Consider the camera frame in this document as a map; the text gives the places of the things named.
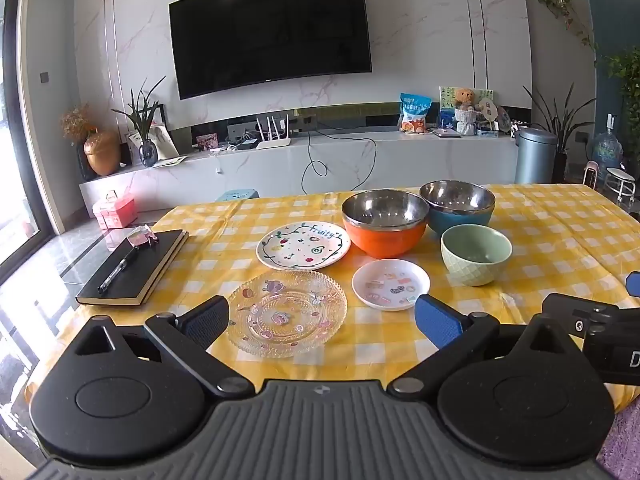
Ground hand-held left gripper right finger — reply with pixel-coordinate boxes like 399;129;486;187
387;294;577;402

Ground black cable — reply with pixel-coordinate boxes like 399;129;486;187
301;130;378;194

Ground blue snack bag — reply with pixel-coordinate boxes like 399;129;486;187
399;92;433;135

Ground bushy green hanging plant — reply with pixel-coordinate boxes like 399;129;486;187
600;47;640;161

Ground wall-mounted black television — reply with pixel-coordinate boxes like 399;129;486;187
168;0;373;101

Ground black notebook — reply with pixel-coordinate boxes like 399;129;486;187
76;229;190;307

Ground dried flowers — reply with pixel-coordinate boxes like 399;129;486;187
60;105;98;144

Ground plant in glass vase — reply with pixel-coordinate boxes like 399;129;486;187
111;76;168;168

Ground thin trailing vine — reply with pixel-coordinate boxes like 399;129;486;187
532;0;598;66

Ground golden vase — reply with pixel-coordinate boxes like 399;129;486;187
83;129;122;177

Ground white fruit print plate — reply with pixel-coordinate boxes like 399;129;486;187
256;221;351;271

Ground teddy bear in white wrap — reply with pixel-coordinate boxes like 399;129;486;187
452;88;480;136

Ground grey-blue trash can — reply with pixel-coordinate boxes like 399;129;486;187
514;127;558;185

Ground small white sticker print plate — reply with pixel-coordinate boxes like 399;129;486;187
352;259;431;312

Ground yellow checked tablecloth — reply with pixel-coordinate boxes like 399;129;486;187
30;183;640;413

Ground green printed card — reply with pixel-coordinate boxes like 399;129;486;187
439;86;494;129

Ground orange steel-lined bowl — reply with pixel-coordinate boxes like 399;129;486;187
341;190;430;271

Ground white paper card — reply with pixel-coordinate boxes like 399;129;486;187
150;125;187;167

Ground potted long-leaf plant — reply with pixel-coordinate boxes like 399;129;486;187
522;82;596;184

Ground blue steel-lined bowl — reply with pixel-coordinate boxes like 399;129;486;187
419;180;496;239

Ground black pen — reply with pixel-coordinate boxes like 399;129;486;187
97;246;141;295

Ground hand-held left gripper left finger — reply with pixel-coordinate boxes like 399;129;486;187
74;295;255;402

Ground purple rug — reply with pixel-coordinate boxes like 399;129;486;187
595;400;640;480

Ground clear patterned glass plate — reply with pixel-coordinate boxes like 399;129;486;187
226;270;348;359

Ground white marble TV cabinet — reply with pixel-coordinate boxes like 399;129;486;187
79;129;518;206

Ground white router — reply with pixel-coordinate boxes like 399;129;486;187
256;116;292;150

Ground green ceramic bowl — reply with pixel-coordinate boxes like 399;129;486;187
440;224;513;287

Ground large water bottle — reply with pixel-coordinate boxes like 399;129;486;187
592;114;624;171

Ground white round stool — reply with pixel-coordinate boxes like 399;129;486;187
602;167;636;206

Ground pink storage box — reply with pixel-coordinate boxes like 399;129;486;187
93;190;138;230

